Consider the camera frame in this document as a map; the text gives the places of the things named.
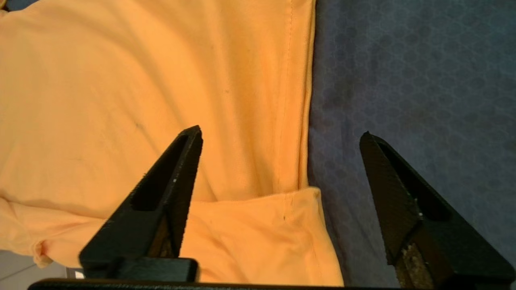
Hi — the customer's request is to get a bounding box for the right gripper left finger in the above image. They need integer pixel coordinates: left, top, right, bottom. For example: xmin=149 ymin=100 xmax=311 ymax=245
xmin=79 ymin=125 xmax=203 ymax=281

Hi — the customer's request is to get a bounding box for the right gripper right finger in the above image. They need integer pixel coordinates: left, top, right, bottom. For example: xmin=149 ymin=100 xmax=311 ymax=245
xmin=360 ymin=131 xmax=516 ymax=287

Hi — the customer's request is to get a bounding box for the yellow t-shirt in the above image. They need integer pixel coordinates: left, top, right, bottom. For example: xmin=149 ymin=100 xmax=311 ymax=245
xmin=0 ymin=0 xmax=344 ymax=287

